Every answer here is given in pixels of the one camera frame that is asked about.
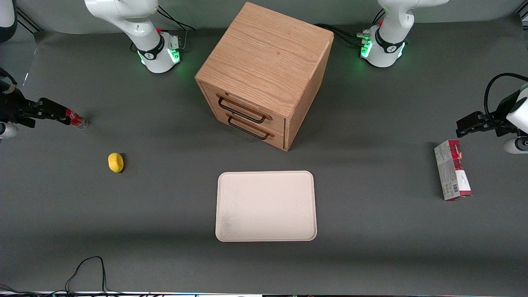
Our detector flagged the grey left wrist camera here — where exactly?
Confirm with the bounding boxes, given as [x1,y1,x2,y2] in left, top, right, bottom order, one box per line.
[504,137,528,154]

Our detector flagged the black left base cable bundle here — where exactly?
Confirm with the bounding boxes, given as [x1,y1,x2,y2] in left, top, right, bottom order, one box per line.
[315,23,372,48]

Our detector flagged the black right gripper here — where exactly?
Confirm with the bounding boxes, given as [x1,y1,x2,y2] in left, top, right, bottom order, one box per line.
[0,87,70,128]

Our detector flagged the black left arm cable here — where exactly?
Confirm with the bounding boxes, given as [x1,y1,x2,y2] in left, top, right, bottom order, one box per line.
[484,73,528,121]

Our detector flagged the red plaid cardboard box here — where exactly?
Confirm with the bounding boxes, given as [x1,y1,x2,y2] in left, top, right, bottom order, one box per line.
[434,139,472,201]

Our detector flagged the wooden drawer cabinet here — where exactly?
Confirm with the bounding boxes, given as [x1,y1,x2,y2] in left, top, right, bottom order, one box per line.
[195,2,335,152]

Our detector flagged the wooden drawer front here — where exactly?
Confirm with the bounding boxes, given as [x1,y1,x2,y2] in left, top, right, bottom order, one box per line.
[207,100,286,150]
[201,82,287,135]

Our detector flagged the dark grey table mat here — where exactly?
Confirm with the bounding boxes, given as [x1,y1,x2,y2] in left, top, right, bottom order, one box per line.
[0,16,528,294]

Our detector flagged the black base cable bundle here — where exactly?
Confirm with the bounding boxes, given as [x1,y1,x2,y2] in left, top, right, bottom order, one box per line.
[158,5,196,52]
[315,23,372,48]

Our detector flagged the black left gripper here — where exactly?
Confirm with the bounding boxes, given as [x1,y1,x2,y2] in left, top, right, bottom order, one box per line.
[456,92,521,138]

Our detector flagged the beige rectangular tray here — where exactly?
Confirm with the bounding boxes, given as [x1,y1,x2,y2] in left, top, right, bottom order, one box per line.
[215,170,318,242]

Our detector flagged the black right base cable bundle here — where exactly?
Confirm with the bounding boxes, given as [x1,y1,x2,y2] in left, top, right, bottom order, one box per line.
[158,5,196,52]

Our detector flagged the thin black cable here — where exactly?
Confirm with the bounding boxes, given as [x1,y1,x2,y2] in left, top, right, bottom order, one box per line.
[65,256,125,296]
[0,283,66,296]

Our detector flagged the dark metal frame rail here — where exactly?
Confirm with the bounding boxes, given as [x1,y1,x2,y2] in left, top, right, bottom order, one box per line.
[16,7,42,34]

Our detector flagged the black wire drawer handle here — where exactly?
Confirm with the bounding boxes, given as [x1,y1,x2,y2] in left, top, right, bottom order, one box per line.
[227,115,270,140]
[217,95,267,124]

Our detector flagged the yellow lemon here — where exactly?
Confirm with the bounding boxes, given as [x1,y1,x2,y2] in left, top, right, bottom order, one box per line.
[108,153,124,173]

